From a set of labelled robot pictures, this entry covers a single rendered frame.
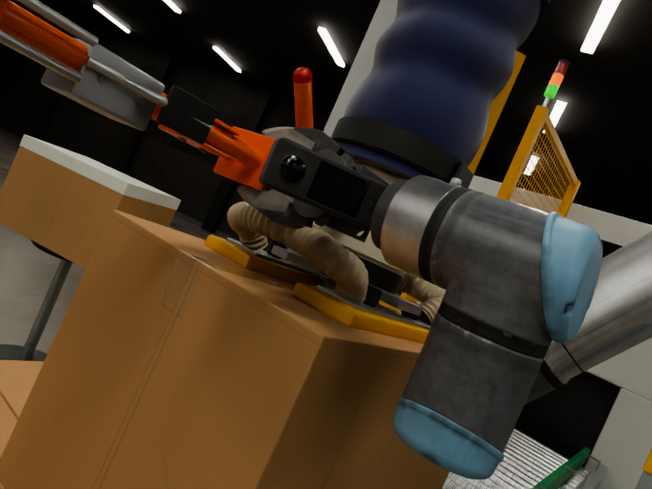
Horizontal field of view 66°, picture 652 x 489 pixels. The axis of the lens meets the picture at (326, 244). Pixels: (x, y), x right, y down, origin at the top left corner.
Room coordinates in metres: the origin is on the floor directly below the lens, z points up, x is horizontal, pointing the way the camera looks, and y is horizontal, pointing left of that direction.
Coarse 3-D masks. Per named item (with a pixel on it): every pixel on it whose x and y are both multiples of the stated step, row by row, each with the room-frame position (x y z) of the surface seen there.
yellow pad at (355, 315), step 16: (304, 288) 0.63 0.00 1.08; (320, 288) 0.64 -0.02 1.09; (368, 288) 0.68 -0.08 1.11; (320, 304) 0.61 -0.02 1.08; (336, 304) 0.60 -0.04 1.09; (352, 304) 0.61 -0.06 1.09; (368, 304) 0.68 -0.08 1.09; (416, 304) 0.79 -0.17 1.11; (352, 320) 0.58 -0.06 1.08; (368, 320) 0.60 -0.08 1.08; (384, 320) 0.64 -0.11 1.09; (400, 320) 0.70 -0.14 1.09; (416, 320) 0.80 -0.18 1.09; (400, 336) 0.68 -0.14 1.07; (416, 336) 0.72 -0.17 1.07
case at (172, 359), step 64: (128, 256) 0.64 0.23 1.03; (192, 256) 0.58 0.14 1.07; (64, 320) 0.68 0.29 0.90; (128, 320) 0.61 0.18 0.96; (192, 320) 0.55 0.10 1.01; (256, 320) 0.50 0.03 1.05; (320, 320) 0.53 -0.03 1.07; (64, 384) 0.65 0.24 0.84; (128, 384) 0.58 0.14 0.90; (192, 384) 0.53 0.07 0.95; (256, 384) 0.48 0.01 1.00; (320, 384) 0.48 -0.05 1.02; (384, 384) 0.59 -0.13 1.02; (64, 448) 0.61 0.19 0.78; (128, 448) 0.55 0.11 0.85; (192, 448) 0.51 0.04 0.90; (256, 448) 0.46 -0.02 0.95; (320, 448) 0.52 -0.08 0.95; (384, 448) 0.65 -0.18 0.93
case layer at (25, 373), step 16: (0, 368) 1.20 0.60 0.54; (16, 368) 1.23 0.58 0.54; (32, 368) 1.27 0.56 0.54; (0, 384) 1.13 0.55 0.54; (16, 384) 1.16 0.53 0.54; (32, 384) 1.19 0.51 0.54; (0, 400) 1.08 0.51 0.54; (16, 400) 1.10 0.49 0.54; (0, 416) 1.02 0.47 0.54; (16, 416) 1.05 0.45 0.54; (0, 432) 0.97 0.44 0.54; (0, 448) 0.93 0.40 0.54
